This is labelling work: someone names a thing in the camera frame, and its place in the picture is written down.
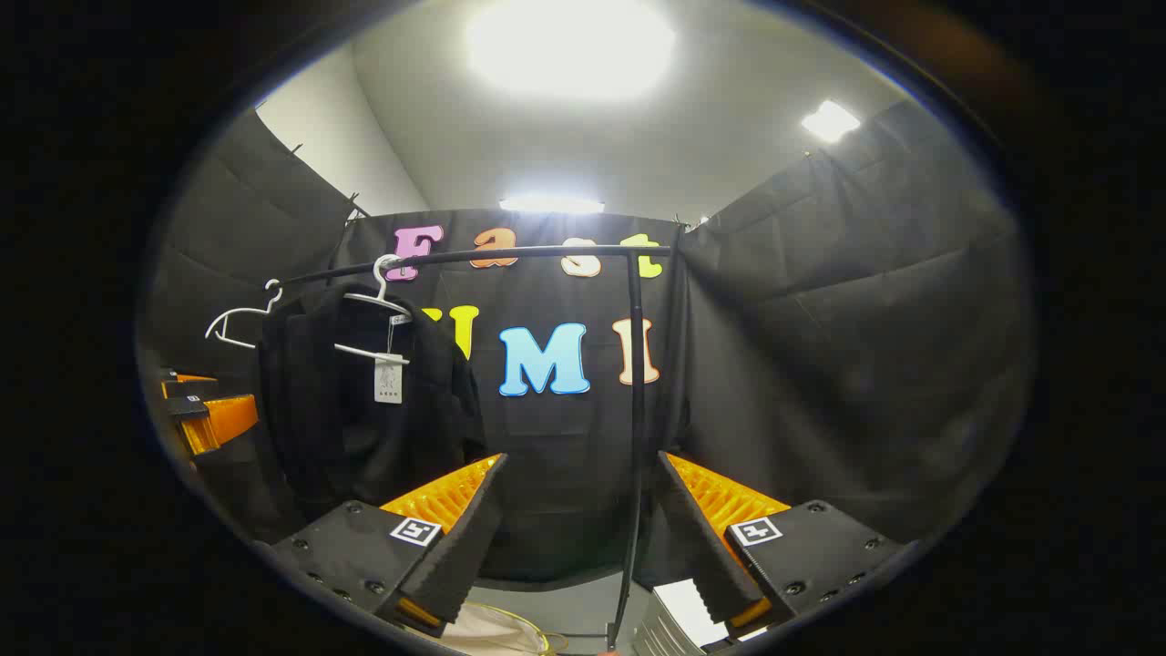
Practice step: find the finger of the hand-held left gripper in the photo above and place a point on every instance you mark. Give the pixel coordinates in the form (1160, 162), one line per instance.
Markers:
(191, 387)
(223, 419)

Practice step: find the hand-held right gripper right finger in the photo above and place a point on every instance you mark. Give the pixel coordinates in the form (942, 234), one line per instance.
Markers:
(701, 547)

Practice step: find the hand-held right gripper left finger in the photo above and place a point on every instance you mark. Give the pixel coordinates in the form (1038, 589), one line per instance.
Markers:
(465, 556)

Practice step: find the yellow-rimmed laundry hamper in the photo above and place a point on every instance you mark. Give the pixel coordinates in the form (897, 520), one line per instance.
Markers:
(492, 629)

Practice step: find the black garment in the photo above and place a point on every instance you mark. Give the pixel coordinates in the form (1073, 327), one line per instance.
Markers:
(346, 428)

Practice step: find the white clothes hanger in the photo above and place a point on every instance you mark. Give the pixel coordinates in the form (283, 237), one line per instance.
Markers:
(239, 312)
(381, 282)

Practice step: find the black clothes rack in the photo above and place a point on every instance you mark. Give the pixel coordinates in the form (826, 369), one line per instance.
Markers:
(635, 364)

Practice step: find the white storage box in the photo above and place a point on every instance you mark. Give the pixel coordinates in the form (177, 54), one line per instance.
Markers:
(683, 610)

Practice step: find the ceiling light strip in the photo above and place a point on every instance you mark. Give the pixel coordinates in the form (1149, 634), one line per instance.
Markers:
(551, 204)

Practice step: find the small ceiling light panel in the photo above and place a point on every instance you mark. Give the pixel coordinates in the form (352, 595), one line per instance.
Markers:
(831, 121)

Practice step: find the large ceiling light panel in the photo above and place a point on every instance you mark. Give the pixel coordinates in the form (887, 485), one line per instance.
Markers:
(569, 46)

